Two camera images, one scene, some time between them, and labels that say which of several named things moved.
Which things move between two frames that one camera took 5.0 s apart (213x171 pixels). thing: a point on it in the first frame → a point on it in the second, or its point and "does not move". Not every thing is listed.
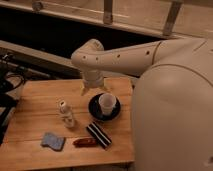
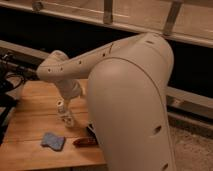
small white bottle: x=66 y=114 does not move
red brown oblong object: x=84 y=142 does not move
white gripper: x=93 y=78 → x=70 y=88
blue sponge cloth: x=54 y=141 does not move
